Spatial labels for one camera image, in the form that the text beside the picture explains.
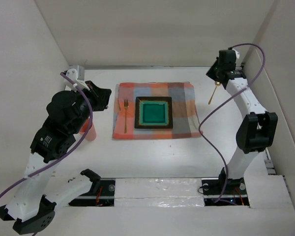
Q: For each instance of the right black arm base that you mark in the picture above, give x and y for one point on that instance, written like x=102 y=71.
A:
x=222 y=191

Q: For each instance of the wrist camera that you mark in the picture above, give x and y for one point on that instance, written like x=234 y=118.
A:
x=77 y=74
x=236 y=53

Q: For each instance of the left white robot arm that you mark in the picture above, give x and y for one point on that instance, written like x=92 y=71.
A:
x=30 y=208

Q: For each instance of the green square plate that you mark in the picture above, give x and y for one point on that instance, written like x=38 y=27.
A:
x=152 y=112

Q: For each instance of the pink plastic cup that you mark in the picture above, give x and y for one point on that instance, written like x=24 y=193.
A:
x=91 y=135

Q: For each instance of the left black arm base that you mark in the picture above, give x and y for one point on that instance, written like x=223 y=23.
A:
x=100 y=194

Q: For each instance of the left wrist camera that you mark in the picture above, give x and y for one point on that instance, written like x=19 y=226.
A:
x=77 y=74

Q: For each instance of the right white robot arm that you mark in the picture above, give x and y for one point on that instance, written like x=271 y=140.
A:
x=258 y=126

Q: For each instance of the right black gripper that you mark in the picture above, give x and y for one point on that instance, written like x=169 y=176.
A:
x=209 y=72

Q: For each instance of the orange blue checkered cloth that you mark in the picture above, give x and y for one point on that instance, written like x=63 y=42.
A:
x=185 y=117

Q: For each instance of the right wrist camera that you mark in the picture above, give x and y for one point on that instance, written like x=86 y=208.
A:
x=236 y=53

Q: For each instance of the gold fork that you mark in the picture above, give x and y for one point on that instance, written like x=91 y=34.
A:
x=126 y=105

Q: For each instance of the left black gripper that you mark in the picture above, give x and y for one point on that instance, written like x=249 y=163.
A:
x=101 y=95

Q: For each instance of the gold spoon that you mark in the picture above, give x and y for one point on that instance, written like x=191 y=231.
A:
x=217 y=84

